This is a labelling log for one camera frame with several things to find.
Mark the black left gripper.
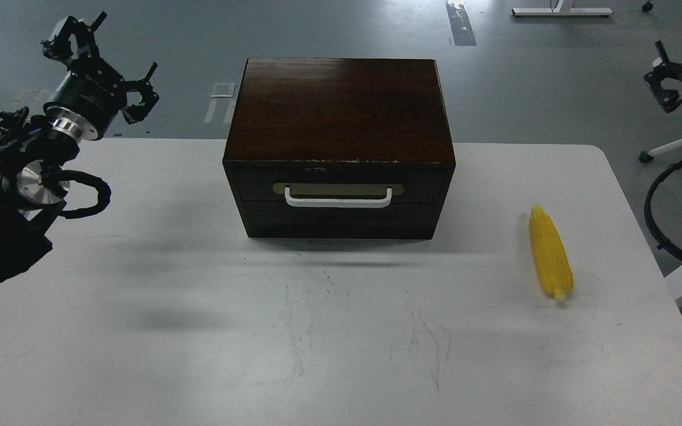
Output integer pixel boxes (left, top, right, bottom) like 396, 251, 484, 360
41, 11, 159, 140

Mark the yellow corn cob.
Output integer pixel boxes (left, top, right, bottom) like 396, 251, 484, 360
529, 204, 574, 301

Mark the wooden drawer with white handle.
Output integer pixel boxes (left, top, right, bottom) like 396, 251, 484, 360
226, 162, 454, 204

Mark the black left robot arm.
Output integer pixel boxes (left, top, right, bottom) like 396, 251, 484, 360
0, 12, 159, 283

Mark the dark wooden drawer cabinet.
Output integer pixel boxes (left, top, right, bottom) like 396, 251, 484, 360
223, 57, 456, 240

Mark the white chair leg with caster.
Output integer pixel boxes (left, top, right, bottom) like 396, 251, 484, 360
638, 138, 682, 163

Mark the white desk leg base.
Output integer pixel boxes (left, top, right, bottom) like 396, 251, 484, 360
511, 1, 613, 17

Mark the black corrugated cable right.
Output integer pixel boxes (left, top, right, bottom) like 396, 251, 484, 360
644, 153, 682, 277

